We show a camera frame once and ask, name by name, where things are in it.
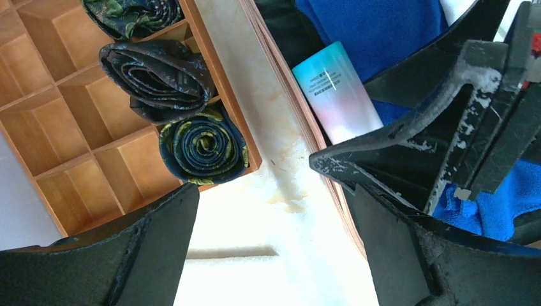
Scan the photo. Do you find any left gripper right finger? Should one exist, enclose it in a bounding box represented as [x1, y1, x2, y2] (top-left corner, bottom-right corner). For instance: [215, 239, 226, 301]
[354, 186, 540, 305]

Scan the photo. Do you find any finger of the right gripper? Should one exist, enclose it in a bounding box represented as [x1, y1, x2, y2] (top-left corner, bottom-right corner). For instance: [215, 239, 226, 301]
[309, 40, 507, 215]

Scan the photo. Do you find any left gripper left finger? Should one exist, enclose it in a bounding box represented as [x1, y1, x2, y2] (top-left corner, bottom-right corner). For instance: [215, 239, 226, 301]
[1, 184, 200, 305]

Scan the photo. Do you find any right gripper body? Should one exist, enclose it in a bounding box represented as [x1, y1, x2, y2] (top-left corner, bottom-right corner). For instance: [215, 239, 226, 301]
[448, 1, 540, 200]

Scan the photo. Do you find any blue white shirt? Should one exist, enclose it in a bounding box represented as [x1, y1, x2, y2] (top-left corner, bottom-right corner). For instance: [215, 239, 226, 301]
[440, 0, 475, 26]

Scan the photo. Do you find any pink suitcase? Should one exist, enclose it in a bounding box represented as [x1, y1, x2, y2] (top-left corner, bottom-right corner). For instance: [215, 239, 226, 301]
[239, 0, 541, 258]

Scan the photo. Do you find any rolled yellow green tie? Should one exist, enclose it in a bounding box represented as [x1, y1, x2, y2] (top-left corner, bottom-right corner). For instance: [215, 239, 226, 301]
[159, 102, 249, 186]

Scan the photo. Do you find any rolled dark brown tie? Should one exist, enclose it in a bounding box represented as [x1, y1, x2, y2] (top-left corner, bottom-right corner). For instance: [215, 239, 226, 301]
[99, 40, 216, 124]

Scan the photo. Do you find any rolled green patterned tie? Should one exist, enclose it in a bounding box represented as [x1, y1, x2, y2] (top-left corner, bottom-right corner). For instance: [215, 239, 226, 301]
[81, 0, 184, 41]

